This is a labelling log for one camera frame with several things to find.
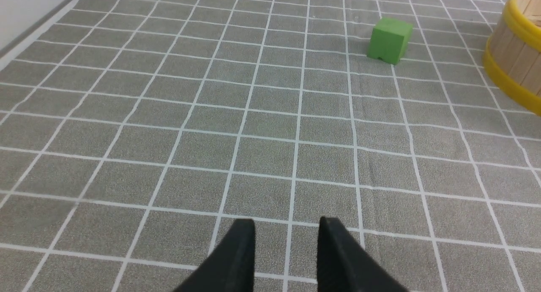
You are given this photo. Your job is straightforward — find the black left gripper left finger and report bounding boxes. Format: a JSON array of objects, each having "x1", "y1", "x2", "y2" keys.
[{"x1": 174, "y1": 219, "x2": 256, "y2": 292}]

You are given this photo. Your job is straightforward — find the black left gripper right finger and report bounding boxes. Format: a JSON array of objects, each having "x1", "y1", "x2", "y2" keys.
[{"x1": 317, "y1": 217, "x2": 407, "y2": 292}]

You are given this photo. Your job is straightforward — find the grey checked tablecloth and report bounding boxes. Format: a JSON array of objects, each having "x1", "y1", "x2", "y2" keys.
[{"x1": 0, "y1": 0, "x2": 541, "y2": 292}]

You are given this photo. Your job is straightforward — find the green cube block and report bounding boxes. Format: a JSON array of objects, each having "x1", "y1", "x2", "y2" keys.
[{"x1": 366, "y1": 17, "x2": 413, "y2": 65}]

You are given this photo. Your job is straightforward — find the bamboo steamer basket yellow rims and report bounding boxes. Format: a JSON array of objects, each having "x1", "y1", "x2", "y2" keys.
[{"x1": 483, "y1": 0, "x2": 541, "y2": 115}]

